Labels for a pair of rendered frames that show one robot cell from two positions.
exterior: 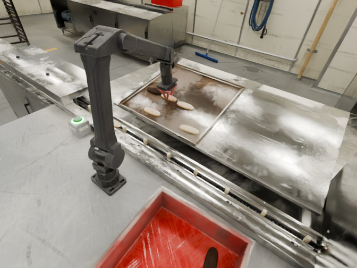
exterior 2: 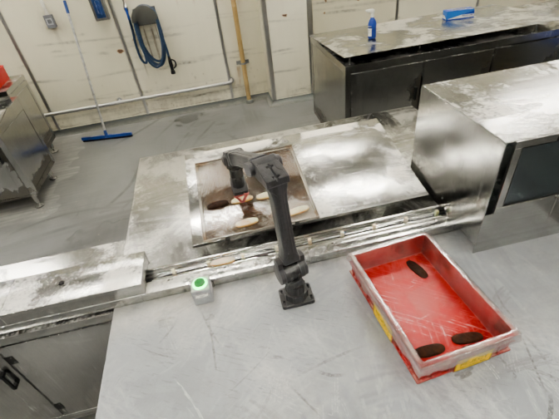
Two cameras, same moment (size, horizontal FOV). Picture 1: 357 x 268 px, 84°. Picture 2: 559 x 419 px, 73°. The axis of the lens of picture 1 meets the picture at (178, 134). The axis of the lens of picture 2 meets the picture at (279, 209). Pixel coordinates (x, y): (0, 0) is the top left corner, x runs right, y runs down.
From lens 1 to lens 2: 97 cm
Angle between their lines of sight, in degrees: 31
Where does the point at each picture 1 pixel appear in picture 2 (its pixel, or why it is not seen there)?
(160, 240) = (381, 287)
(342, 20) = (252, 16)
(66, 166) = (247, 323)
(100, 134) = (292, 248)
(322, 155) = (393, 159)
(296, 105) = (342, 135)
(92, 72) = (283, 196)
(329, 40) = (253, 42)
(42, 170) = (234, 346)
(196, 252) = (403, 271)
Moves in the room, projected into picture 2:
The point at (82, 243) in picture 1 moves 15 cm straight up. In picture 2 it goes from (347, 336) to (348, 308)
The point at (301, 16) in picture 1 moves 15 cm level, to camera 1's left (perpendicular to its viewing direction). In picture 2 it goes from (205, 27) to (195, 31)
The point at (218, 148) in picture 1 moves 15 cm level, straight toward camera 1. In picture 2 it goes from (335, 206) to (358, 224)
